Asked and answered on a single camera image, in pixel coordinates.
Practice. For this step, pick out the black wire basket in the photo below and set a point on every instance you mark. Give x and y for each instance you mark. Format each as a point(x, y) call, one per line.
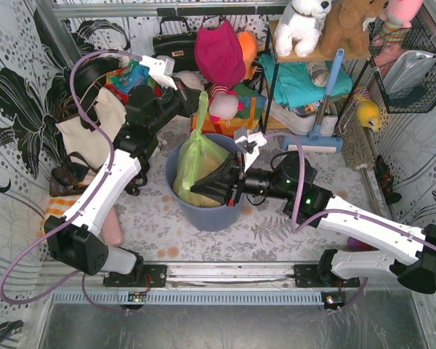
point(420, 98)

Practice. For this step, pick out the orange plush toy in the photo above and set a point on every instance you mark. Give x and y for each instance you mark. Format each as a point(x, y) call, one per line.
point(248, 43)

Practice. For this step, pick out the grey checked plush ball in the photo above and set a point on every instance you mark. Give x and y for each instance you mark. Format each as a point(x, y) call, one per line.
point(318, 72)

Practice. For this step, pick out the magenta cloth bag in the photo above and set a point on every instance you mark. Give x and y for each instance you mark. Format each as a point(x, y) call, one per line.
point(219, 56)

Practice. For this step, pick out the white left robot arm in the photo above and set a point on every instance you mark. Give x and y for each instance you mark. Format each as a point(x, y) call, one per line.
point(74, 237)

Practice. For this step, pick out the pink cylindrical pillow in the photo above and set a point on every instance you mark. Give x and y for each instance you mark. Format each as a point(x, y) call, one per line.
point(111, 231)

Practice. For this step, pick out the black orange butterfly toy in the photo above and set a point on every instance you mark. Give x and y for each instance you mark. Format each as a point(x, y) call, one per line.
point(385, 180)

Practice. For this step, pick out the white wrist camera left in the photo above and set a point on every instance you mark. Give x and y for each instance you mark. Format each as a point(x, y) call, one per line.
point(160, 69)

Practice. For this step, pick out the white pink plush doll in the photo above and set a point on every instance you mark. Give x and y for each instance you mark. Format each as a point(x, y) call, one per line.
point(223, 103)

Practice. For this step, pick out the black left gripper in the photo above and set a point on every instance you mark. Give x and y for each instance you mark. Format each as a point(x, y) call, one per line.
point(184, 97)

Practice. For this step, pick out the purple red plush toy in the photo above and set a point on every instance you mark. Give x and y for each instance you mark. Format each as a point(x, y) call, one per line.
point(358, 246)

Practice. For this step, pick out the orange white checkered cloth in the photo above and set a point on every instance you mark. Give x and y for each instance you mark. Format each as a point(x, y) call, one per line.
point(57, 206)

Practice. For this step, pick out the wooden metal shelf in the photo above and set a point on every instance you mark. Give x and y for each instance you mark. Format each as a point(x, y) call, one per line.
point(316, 55)

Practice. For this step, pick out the pink plush toy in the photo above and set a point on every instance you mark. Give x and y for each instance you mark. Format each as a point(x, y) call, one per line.
point(397, 19)

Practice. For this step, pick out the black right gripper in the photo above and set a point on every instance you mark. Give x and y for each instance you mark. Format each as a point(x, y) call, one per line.
point(235, 180)

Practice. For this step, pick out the teal folded cloth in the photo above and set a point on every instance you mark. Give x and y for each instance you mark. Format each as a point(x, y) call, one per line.
point(294, 88)

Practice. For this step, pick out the white shoe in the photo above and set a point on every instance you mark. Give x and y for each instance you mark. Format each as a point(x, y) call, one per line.
point(281, 118)

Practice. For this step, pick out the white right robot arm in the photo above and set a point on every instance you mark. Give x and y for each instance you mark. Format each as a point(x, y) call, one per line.
point(403, 252)

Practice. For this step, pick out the brown patterned leather bag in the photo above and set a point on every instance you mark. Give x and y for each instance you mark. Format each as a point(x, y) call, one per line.
point(67, 179)

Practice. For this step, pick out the white fluffy plush dog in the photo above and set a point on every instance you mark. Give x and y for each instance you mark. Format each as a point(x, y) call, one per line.
point(190, 79)

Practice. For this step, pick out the blue plastic trash bin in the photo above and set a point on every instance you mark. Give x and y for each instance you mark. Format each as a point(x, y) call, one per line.
point(203, 219)

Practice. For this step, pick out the brown teddy bear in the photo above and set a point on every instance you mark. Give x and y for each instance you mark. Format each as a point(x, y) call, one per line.
point(344, 25)

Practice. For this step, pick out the silver foil pouch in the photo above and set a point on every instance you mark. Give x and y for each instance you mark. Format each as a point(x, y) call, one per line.
point(408, 70)

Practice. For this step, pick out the green plastic trash bag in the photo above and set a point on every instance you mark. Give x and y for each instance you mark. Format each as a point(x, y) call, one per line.
point(198, 157)

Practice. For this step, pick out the white grey plush dog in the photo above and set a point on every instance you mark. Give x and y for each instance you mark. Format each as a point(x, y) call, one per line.
point(299, 28)

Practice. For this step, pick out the yellow plush duck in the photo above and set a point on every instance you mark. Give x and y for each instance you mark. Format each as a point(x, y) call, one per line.
point(367, 111)

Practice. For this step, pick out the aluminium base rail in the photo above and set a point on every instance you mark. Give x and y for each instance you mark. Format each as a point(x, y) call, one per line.
point(209, 283)

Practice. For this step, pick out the red folded cloth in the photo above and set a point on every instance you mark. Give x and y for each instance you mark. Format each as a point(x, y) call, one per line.
point(122, 96)

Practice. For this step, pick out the black leather handbag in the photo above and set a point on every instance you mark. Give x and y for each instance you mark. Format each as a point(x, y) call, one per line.
point(179, 46)

